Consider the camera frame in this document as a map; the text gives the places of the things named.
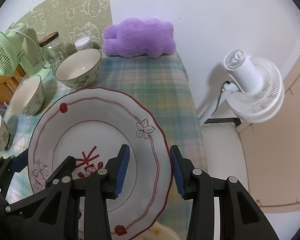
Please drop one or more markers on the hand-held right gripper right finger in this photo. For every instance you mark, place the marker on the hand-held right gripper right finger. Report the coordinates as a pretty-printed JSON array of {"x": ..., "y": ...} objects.
[{"x": 180, "y": 172}]

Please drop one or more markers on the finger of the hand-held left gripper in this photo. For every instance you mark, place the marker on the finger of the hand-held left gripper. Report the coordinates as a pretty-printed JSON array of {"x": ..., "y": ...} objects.
[
  {"x": 17, "y": 162},
  {"x": 66, "y": 167}
]

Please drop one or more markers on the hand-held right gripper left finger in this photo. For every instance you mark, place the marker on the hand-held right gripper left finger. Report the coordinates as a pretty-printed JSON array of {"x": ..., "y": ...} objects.
[{"x": 121, "y": 170}]

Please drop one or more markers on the white plate with red rim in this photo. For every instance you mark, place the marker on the white plate with red rim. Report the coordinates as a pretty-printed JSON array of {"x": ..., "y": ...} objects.
[{"x": 102, "y": 130}]

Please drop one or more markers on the beige door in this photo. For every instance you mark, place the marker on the beige door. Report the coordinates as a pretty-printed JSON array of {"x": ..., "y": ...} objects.
[{"x": 277, "y": 155}]

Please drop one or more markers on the green desk fan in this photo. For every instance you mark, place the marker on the green desk fan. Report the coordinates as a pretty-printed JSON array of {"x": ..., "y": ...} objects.
[{"x": 2, "y": 52}]

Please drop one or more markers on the white standing fan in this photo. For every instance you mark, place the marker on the white standing fan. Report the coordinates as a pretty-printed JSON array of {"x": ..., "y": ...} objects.
[{"x": 260, "y": 92}]

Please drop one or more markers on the glass jar with dark lid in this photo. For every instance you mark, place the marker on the glass jar with dark lid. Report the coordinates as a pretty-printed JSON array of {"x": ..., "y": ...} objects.
[{"x": 52, "y": 52}]

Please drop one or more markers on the clear cotton swab container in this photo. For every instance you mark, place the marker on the clear cotton swab container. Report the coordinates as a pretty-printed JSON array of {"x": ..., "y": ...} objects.
[{"x": 83, "y": 44}]

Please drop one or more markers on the purple plush cushion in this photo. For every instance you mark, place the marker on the purple plush cushion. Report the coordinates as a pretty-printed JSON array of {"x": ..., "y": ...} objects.
[{"x": 137, "y": 37}]

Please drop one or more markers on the green patterned cloth on wall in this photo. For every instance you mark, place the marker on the green patterned cloth on wall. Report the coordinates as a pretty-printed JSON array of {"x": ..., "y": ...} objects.
[{"x": 65, "y": 5}]

